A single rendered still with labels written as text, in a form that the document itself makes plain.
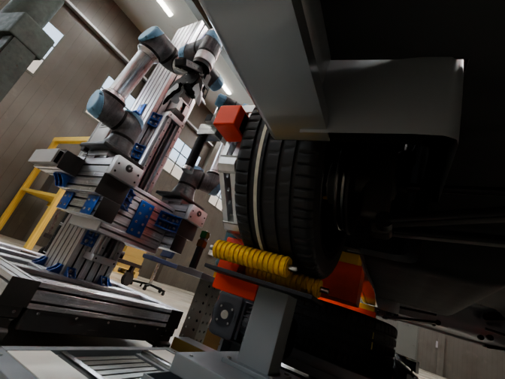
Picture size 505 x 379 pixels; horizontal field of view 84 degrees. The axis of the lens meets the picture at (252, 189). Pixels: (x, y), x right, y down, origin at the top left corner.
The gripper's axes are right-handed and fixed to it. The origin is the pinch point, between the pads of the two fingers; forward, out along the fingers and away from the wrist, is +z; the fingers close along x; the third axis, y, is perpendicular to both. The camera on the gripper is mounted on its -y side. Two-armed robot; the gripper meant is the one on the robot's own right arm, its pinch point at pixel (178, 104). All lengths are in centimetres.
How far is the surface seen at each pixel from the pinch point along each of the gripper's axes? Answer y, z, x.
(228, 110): -5.1, 5.8, -23.7
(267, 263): 14, 42, -42
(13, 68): 58, -82, 280
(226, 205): 13.5, 28.2, -23.7
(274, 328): 22, 58, -46
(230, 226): 18.3, 33.5, -25.0
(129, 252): 529, 42, 469
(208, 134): 14.2, 2.1, -5.9
